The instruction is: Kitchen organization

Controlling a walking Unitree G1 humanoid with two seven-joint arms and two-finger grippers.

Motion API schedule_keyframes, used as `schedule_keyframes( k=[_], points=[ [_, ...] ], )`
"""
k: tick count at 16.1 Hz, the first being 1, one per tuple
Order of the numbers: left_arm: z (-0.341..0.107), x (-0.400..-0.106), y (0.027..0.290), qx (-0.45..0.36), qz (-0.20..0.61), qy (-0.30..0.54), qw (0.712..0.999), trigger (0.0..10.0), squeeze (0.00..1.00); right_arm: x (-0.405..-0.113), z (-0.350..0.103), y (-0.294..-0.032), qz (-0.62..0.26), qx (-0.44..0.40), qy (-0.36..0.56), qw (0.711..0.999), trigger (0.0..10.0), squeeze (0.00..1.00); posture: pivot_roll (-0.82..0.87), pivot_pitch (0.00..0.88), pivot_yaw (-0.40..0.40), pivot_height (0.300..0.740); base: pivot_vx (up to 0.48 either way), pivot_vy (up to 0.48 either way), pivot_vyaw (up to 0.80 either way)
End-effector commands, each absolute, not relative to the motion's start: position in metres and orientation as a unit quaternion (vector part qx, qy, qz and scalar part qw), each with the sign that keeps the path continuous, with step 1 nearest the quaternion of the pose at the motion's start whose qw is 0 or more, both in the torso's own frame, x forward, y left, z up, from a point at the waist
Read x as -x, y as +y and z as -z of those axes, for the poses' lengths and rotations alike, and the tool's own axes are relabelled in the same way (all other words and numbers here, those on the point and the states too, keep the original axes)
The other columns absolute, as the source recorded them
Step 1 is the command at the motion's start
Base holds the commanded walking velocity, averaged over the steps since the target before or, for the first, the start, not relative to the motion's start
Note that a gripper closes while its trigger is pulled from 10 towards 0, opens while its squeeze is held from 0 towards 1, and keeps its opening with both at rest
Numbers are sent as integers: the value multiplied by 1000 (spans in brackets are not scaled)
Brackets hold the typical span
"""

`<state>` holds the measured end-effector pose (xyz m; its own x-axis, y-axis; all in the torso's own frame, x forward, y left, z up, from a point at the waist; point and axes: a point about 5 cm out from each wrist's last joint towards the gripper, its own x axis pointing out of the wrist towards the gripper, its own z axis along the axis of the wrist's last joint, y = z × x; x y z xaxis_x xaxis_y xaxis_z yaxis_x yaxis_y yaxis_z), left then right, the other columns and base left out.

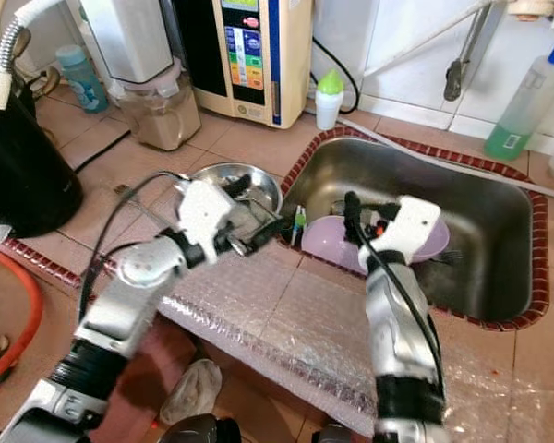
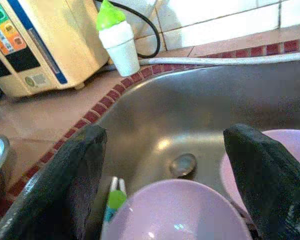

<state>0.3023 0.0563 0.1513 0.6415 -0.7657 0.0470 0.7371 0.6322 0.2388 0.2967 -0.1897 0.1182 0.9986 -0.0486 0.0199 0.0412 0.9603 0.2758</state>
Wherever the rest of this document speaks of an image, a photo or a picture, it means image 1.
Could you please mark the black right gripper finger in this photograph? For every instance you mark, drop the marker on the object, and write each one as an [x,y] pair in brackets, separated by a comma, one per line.
[352,217]

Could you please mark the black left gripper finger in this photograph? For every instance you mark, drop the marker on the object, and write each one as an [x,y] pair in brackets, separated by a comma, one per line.
[273,228]
[278,234]

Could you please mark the white green spatula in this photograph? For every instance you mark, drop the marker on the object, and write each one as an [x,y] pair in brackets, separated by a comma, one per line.
[299,221]

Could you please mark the purple plastic bowl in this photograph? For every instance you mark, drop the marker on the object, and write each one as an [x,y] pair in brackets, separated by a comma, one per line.
[328,242]

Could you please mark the shallow steel pan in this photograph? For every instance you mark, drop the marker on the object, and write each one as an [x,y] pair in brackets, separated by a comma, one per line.
[263,194]

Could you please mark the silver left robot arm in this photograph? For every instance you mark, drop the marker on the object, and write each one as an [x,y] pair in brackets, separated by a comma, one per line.
[129,314]

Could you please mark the bubble wrap sheet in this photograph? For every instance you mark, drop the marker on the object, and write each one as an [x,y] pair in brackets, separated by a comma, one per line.
[305,314]

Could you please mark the stainless steel sink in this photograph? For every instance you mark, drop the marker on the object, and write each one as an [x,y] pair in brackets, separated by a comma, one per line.
[480,221]

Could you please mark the white bottle green cap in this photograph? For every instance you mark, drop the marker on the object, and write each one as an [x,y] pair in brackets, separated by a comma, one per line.
[328,111]

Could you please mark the grey blender with brown jar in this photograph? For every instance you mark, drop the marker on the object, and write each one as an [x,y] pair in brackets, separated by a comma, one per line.
[162,115]

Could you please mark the green dish soap bottle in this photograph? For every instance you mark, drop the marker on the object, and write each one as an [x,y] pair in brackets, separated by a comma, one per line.
[508,138]

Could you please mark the beige water ionizer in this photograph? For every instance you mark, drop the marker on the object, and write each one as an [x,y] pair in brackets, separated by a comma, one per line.
[291,65]

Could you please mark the grey floor rag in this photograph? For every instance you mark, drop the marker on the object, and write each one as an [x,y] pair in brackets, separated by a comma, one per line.
[192,392]

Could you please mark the black electric kettle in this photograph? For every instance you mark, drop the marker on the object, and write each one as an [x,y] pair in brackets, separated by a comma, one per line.
[28,166]

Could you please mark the dark robot right foot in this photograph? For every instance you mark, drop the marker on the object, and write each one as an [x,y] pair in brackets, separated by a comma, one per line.
[332,435]

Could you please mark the small blue bottle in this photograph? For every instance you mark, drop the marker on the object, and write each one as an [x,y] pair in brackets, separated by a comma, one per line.
[83,85]

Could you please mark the orange round basin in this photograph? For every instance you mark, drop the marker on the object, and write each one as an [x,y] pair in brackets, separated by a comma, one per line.
[36,318]

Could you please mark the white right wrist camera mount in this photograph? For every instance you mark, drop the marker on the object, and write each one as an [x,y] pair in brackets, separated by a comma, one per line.
[415,226]

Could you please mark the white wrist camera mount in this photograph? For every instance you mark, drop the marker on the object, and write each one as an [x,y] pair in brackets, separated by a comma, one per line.
[208,217]
[415,226]

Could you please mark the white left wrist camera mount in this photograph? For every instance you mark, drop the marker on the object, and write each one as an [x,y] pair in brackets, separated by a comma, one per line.
[208,217]

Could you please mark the metal wall tap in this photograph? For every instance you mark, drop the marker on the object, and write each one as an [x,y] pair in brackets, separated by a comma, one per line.
[455,83]

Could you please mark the white wall pipe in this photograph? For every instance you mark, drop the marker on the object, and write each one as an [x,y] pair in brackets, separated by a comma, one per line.
[434,39]

